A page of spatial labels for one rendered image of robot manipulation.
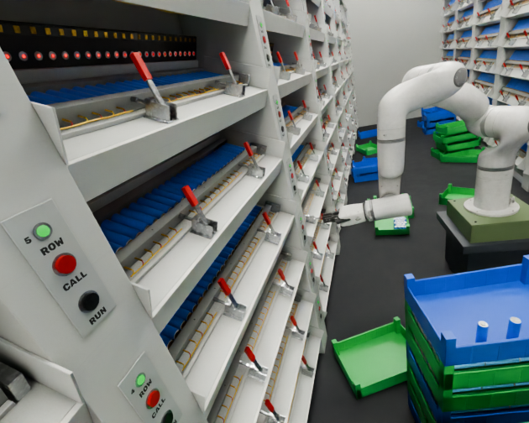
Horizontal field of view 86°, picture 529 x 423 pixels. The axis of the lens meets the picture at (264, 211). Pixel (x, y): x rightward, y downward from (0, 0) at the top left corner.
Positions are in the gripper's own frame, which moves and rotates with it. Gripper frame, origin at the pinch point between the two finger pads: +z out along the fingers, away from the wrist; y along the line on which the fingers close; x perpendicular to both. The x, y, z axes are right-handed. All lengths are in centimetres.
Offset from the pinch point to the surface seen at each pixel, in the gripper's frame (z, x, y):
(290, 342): 11, -19, -47
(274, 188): 6.1, 27.7, -27.4
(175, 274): 2, 37, -81
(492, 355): -39, -6, -59
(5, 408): 4, 39, -100
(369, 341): -6, -51, -19
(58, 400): 2, 37, -98
